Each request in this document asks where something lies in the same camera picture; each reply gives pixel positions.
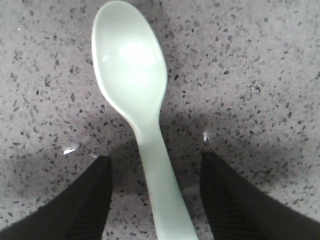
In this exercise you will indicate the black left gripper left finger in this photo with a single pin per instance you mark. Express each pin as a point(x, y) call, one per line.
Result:
point(78, 213)

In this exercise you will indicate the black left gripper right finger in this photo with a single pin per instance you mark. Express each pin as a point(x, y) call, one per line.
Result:
point(237, 210)

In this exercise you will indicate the pale green plastic spoon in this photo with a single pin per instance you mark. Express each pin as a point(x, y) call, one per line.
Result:
point(131, 73)

